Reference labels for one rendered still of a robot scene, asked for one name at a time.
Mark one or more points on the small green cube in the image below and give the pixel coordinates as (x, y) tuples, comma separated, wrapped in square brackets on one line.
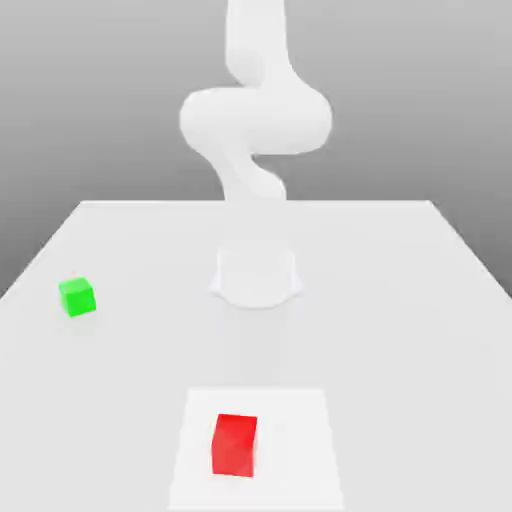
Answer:
[(77, 298)]

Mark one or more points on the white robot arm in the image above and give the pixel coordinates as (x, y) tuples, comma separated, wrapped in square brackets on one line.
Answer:
[(256, 120)]

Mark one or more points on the small red cube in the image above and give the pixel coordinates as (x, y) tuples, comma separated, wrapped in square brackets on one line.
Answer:
[(234, 446)]

